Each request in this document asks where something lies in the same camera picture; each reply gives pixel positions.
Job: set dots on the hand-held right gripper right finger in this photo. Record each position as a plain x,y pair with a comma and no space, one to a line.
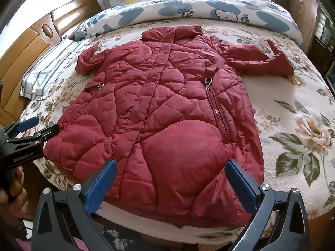
240,185

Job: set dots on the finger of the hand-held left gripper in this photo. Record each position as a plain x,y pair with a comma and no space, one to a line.
51,132
27,123

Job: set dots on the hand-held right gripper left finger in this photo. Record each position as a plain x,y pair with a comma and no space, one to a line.
102,185

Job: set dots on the red quilted jacket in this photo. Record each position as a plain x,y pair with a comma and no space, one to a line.
157,109

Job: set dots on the person's left hand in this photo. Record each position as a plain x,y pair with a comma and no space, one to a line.
15,185

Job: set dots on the striped pillow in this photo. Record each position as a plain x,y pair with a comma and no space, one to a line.
52,68

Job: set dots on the wooden headboard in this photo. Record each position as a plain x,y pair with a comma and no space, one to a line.
21,52

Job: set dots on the floral bed blanket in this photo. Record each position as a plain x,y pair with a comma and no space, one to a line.
288,96

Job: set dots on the green boxes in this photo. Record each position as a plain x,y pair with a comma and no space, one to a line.
324,28

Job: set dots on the wooden cabinet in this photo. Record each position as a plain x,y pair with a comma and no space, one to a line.
301,5

